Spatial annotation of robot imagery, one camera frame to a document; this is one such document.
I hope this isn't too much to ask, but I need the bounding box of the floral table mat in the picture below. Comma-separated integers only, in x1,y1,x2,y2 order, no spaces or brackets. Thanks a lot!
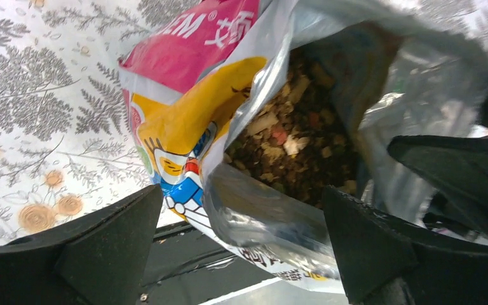
0,0,193,245

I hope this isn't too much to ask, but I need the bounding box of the cat food bag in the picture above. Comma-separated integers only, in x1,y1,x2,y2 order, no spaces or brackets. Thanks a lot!
119,1,488,294

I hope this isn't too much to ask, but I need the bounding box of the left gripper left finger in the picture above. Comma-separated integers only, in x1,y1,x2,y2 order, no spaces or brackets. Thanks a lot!
0,186,163,304

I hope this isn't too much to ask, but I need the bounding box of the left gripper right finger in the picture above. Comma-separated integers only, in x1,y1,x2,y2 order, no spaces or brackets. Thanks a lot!
322,187,488,304

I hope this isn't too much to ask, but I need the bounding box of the pet food kibble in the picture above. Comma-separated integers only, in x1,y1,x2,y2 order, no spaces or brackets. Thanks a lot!
224,50,359,208

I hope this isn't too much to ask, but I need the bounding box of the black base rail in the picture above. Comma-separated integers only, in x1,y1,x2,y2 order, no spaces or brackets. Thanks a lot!
136,222,272,304

